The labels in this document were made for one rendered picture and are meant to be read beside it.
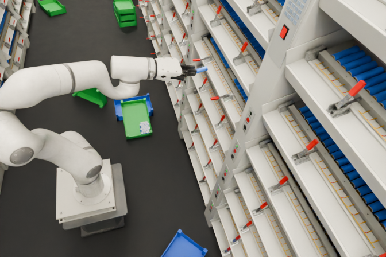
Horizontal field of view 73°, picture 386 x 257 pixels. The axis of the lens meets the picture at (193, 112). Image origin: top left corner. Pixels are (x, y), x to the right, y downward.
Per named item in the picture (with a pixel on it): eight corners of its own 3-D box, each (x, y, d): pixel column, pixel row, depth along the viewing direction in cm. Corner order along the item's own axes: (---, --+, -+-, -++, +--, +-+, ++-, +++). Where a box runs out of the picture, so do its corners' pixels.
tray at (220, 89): (236, 135, 107) (234, 123, 100) (195, 49, 145) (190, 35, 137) (282, 117, 107) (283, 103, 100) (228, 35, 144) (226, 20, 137)
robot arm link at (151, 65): (149, 67, 95) (157, 67, 96) (146, 53, 101) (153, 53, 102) (146, 84, 101) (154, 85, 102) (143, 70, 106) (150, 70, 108)
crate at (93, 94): (78, 90, 231) (72, 96, 226) (73, 73, 216) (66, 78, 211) (107, 102, 225) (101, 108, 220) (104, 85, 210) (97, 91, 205)
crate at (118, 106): (116, 121, 213) (115, 115, 207) (114, 103, 225) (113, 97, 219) (153, 116, 221) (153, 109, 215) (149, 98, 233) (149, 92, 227)
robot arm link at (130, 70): (147, 84, 99) (149, 61, 96) (111, 84, 95) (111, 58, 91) (143, 77, 107) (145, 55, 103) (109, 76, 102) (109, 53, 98)
